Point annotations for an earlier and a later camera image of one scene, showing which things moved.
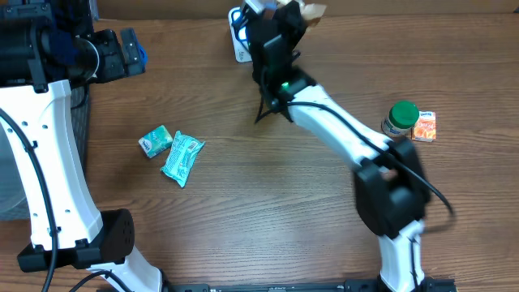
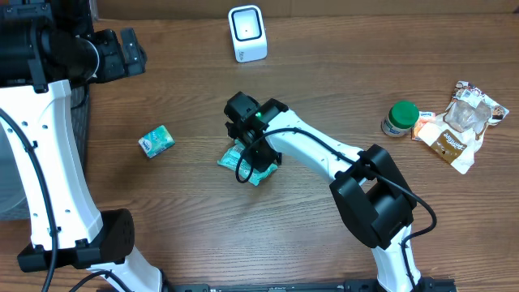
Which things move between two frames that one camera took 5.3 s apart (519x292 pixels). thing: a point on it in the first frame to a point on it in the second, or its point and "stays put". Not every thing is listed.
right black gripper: x=284 y=22 to x=263 y=162
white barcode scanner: x=239 y=35 stays put
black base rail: x=364 y=285 stays put
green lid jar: x=402 y=118 stays put
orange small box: x=425 y=129 stays put
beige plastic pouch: x=311 y=13 to x=458 y=132
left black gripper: x=119 y=58 stays put
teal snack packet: x=180 y=162 to x=233 y=158
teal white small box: x=156 y=141 stays put
